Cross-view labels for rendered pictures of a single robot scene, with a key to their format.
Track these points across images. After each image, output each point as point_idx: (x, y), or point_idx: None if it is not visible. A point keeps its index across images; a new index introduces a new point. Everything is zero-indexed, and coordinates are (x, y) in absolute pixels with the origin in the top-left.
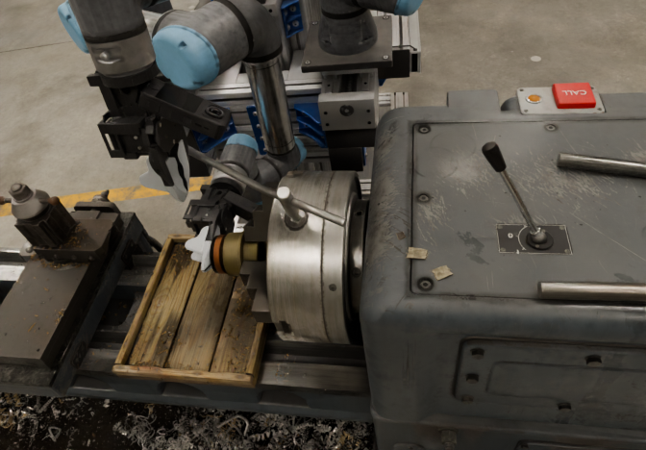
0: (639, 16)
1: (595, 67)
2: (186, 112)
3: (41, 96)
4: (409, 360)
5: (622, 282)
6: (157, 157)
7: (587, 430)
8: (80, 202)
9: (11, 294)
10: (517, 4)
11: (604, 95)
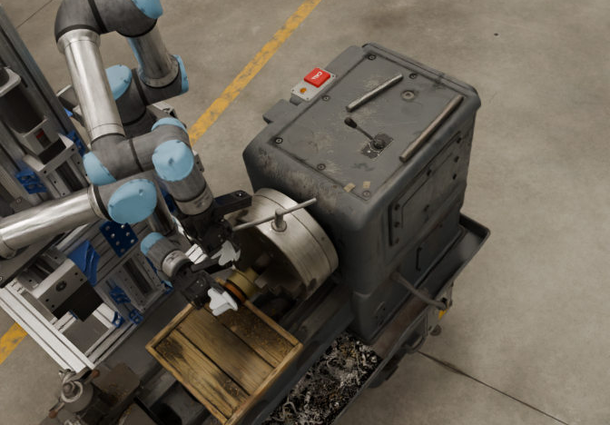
0: None
1: (192, 40)
2: (237, 202)
3: None
4: (378, 235)
5: (418, 134)
6: (235, 235)
7: (436, 214)
8: (59, 391)
9: None
10: None
11: (327, 68)
